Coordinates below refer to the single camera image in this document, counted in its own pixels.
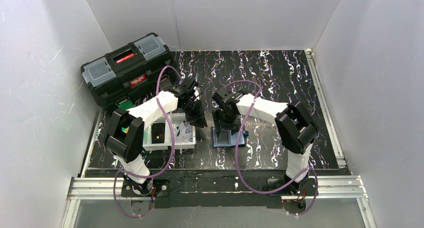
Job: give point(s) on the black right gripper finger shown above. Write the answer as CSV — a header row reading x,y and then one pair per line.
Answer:
x,y
220,122
238,135

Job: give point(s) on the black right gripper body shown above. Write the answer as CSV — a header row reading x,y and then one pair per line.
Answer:
x,y
226,117

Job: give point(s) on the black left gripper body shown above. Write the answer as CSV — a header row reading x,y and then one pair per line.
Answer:
x,y
196,109

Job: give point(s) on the blue leather card holder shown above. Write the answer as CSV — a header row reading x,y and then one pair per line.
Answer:
x,y
225,139

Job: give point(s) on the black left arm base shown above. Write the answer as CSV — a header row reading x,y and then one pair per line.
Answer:
x,y
150,188

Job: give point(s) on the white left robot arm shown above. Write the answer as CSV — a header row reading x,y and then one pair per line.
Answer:
x,y
124,136

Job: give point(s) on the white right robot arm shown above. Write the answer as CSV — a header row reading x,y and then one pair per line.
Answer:
x,y
296,127

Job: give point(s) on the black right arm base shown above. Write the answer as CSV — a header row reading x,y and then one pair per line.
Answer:
x,y
307,188

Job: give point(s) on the black chip card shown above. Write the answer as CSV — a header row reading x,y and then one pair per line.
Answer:
x,y
158,133

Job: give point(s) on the white divided plastic tray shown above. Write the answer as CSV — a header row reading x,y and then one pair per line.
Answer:
x,y
169,135

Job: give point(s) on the black grey toolbox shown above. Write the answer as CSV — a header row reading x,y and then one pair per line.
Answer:
x,y
127,73

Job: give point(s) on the green plastic bin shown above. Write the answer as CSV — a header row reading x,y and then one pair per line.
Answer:
x,y
125,104

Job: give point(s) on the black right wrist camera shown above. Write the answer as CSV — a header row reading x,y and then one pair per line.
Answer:
x,y
224,97

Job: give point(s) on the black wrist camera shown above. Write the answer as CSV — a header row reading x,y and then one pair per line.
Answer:
x,y
224,97
188,88

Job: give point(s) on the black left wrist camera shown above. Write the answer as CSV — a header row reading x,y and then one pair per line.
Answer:
x,y
188,88

